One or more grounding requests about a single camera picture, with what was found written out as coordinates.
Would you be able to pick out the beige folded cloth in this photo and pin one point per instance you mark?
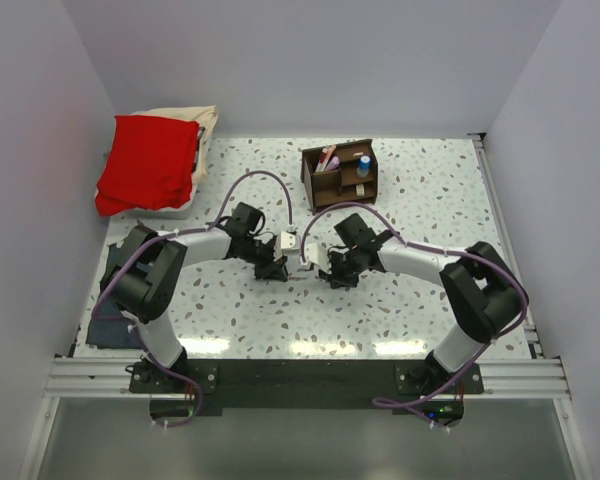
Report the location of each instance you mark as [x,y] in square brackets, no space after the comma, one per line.
[206,117]

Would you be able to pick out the brown wooden desk organizer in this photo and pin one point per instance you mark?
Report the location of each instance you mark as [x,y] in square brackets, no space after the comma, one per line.
[329,188]

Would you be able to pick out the dark blue denim cloth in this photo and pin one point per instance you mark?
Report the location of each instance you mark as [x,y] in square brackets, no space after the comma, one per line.
[111,330]

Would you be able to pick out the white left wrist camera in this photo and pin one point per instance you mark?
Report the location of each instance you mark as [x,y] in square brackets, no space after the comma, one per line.
[287,243]

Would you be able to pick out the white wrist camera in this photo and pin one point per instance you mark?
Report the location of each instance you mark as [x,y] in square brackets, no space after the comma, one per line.
[287,243]
[315,256]

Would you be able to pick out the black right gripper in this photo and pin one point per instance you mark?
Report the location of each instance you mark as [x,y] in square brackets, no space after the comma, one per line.
[336,284]

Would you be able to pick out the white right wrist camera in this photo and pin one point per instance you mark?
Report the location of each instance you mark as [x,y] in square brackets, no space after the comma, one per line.
[315,256]

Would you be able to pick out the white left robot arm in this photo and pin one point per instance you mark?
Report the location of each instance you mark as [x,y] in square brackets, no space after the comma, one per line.
[143,275]

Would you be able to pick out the red white marker pen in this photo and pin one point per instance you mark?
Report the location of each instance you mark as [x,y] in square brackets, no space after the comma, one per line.
[317,169]

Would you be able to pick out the blue grey stamp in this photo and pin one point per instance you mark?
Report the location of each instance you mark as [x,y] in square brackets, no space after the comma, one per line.
[364,166]

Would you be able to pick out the aluminium rail frame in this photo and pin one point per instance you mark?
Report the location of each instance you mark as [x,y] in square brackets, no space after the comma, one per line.
[353,324]

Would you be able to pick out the red folded cloth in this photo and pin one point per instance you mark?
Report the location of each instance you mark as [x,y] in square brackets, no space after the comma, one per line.
[150,165]

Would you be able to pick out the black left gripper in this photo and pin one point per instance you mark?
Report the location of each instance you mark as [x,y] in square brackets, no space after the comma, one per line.
[268,270]

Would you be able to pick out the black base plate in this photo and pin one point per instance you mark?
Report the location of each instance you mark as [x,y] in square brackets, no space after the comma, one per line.
[208,387]

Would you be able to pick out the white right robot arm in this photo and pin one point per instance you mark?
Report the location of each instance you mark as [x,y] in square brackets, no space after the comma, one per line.
[484,295]

